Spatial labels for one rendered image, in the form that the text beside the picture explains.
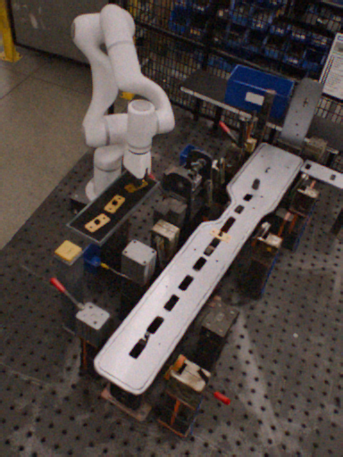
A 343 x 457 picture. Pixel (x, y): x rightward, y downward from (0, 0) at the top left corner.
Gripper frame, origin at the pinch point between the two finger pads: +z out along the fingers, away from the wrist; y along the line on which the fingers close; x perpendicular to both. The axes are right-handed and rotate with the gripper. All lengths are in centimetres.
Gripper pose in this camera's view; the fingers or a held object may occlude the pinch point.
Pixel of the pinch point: (136, 180)
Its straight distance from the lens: 174.6
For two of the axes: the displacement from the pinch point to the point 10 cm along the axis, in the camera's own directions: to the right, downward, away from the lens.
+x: 7.5, -4.3, 5.0
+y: 6.5, 6.0, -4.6
